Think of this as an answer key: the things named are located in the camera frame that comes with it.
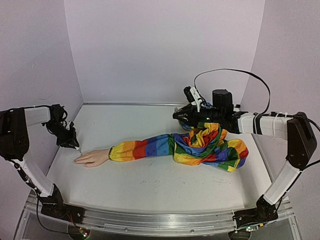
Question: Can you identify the rainbow striped sleeve cloth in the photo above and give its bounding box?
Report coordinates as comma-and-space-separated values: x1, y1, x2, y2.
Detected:
108, 122, 249, 172

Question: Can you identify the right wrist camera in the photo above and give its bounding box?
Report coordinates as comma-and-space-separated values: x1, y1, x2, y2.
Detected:
183, 86, 206, 113

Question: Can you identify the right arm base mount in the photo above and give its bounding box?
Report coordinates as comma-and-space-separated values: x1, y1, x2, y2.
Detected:
232, 195, 279, 230

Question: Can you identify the black right camera cable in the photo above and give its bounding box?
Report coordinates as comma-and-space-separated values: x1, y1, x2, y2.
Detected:
193, 69, 320, 171

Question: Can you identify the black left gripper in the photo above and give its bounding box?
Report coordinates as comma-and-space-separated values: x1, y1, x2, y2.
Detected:
46, 122, 80, 149

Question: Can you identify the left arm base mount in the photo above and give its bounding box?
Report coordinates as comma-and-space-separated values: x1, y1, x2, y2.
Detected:
37, 184, 85, 225

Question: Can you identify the clear glitter nail polish bottle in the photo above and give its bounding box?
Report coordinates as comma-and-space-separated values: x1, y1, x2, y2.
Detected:
172, 107, 188, 120

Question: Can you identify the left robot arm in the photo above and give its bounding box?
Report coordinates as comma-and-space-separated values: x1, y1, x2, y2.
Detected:
0, 104, 80, 198

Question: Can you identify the aluminium front rail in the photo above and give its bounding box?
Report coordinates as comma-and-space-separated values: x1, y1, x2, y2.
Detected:
14, 192, 302, 240

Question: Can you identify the black camera cable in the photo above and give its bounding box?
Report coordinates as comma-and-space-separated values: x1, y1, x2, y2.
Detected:
59, 106, 70, 125
193, 69, 320, 171

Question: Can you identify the mannequin hand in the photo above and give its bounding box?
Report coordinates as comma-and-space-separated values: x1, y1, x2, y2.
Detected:
73, 149, 110, 168

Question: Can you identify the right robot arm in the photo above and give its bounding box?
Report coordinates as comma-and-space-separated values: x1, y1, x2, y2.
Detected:
172, 86, 317, 227

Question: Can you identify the black left camera cable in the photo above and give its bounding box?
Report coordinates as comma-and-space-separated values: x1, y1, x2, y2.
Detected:
59, 106, 70, 125

